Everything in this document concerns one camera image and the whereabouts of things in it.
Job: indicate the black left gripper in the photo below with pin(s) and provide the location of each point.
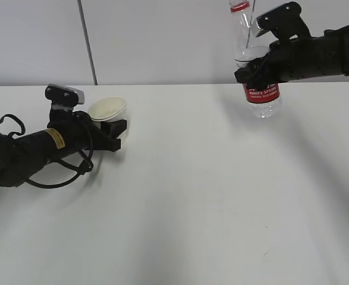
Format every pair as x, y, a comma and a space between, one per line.
80, 133

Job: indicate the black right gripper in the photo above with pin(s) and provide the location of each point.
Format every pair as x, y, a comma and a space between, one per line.
275, 66

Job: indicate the white paper cup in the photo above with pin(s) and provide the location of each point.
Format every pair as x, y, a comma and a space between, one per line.
107, 110

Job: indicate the clear water bottle red label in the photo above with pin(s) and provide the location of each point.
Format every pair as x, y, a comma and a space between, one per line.
249, 52

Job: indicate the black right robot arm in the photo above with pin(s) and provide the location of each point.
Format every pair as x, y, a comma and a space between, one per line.
299, 59

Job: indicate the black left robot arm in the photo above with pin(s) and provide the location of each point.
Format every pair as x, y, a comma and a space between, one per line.
23, 155

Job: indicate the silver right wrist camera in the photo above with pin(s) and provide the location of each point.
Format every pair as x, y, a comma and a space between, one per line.
284, 22

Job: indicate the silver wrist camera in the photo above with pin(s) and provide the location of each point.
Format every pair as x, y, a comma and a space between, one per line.
284, 22
64, 96

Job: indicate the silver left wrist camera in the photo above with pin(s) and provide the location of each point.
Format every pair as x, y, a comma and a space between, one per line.
64, 96

